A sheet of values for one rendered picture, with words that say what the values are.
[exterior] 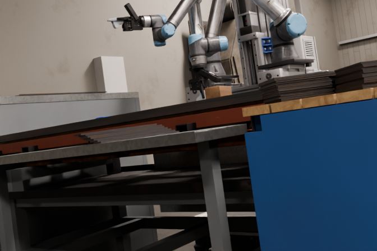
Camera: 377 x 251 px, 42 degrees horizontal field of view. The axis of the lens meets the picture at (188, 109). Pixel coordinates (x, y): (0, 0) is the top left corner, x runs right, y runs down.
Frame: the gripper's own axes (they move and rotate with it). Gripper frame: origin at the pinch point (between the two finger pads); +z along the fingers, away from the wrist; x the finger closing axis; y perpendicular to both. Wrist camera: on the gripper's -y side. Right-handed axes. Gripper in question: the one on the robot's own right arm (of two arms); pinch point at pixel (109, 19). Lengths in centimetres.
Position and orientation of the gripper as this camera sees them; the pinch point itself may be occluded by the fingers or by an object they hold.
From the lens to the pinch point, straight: 293.9
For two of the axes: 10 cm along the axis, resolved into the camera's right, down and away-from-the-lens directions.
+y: 0.8, 9.9, 0.9
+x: -4.1, -0.5, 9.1
